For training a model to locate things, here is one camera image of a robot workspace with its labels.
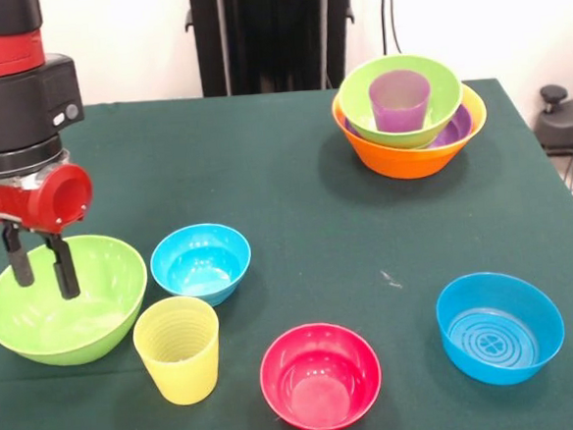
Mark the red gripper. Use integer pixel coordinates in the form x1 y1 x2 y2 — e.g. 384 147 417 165
0 162 101 306

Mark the large green bowl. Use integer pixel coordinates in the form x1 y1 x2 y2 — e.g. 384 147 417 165
335 50 468 154
0 230 154 371

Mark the purple cup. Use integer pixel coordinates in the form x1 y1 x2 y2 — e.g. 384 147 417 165
367 68 434 135

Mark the purple bowl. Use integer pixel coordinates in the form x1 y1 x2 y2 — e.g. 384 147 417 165
342 103 476 156

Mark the small light blue bowl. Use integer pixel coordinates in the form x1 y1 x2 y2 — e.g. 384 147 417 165
147 220 255 312

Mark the yellow ribbed cup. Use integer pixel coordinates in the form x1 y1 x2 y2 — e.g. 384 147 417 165
130 293 226 409

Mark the dark green tablecloth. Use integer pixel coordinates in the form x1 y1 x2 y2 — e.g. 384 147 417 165
0 70 573 430

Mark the red bowl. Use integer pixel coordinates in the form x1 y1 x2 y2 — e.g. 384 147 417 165
256 319 387 430

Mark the large orange bowl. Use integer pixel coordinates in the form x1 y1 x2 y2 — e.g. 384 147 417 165
330 81 493 186

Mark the blue bowl with ribbed bottom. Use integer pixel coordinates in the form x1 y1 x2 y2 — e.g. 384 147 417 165
434 267 570 391

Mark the black hanging cable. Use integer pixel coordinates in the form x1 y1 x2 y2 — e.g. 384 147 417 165
377 0 404 60

